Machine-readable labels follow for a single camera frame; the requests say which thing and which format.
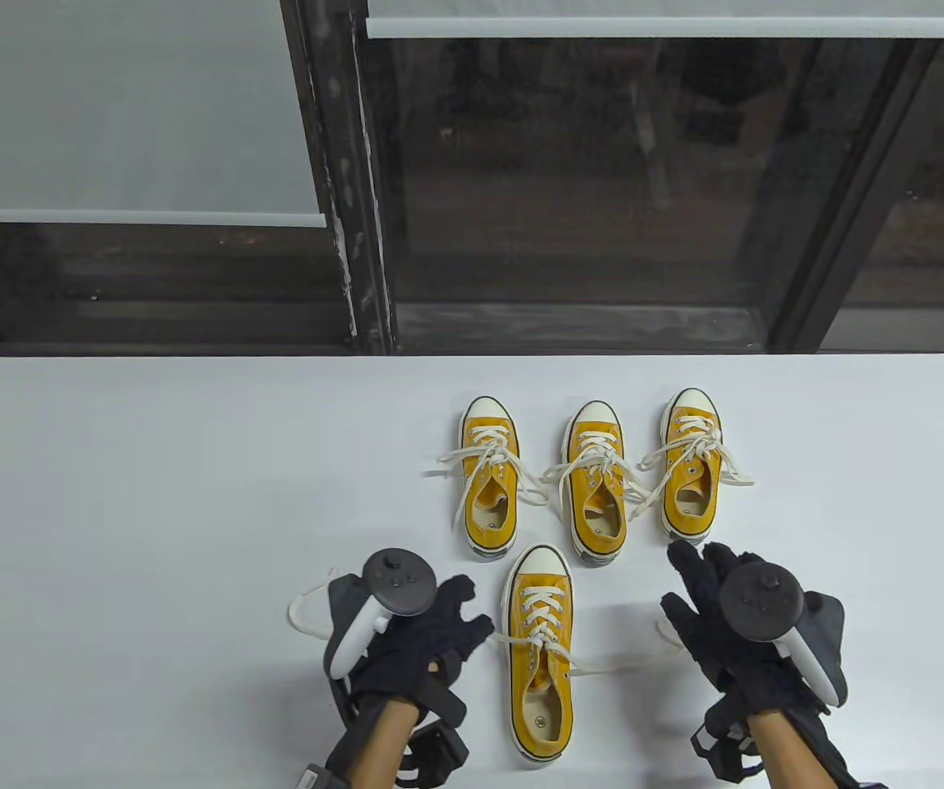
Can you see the person's left hand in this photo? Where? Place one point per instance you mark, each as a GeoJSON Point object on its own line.
{"type": "Point", "coordinates": [423, 657]}

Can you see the person's right hand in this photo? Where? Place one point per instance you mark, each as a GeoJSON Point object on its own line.
{"type": "Point", "coordinates": [702, 625]}

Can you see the white shoe lace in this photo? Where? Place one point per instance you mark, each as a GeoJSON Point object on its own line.
{"type": "Point", "coordinates": [603, 666]}
{"type": "Point", "coordinates": [490, 449]}
{"type": "Point", "coordinates": [698, 444]}
{"type": "Point", "coordinates": [598, 462]}

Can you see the yellow canvas shoe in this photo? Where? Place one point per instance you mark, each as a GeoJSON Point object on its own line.
{"type": "Point", "coordinates": [690, 505]}
{"type": "Point", "coordinates": [599, 526]}
{"type": "Point", "coordinates": [490, 518]}
{"type": "Point", "coordinates": [538, 719]}

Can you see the person's left forearm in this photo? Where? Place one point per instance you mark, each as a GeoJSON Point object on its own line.
{"type": "Point", "coordinates": [386, 740]}

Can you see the person's right forearm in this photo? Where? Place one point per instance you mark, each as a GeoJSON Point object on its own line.
{"type": "Point", "coordinates": [776, 756]}

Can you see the white grey tracking controller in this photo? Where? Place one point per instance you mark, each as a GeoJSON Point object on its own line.
{"type": "Point", "coordinates": [398, 579]}
{"type": "Point", "coordinates": [760, 600]}

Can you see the black power box white label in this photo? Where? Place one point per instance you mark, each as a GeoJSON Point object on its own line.
{"type": "Point", "coordinates": [316, 777]}

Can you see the white roller blind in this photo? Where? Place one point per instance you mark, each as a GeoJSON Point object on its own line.
{"type": "Point", "coordinates": [645, 25]}
{"type": "Point", "coordinates": [110, 107]}

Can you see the dark window frame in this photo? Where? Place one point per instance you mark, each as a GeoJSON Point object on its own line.
{"type": "Point", "coordinates": [357, 205]}

